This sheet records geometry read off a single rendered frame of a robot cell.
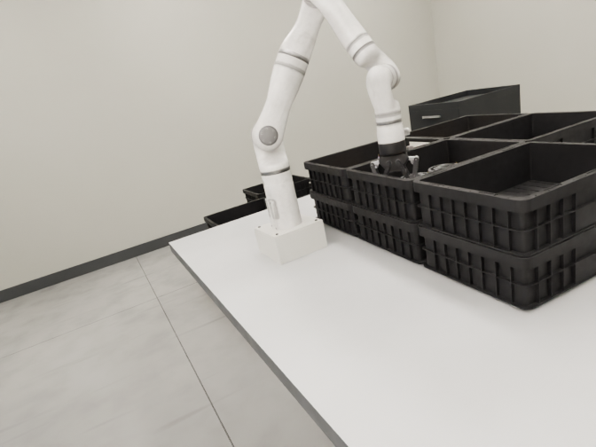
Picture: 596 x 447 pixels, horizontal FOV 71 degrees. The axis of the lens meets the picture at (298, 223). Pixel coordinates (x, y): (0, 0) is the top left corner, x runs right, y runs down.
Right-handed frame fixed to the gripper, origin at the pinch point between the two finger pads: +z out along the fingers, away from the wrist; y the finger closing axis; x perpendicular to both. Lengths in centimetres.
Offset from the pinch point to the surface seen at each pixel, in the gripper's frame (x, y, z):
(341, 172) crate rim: 0.1, -15.8, -6.9
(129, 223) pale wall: 164, -272, 54
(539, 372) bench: -59, 27, 15
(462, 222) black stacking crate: -31.8, 17.4, -0.4
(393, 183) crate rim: -17.9, 2.0, -6.7
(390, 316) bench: -43.6, 2.1, 15.1
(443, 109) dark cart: 177, 8, -1
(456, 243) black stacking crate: -31.8, 15.8, 4.4
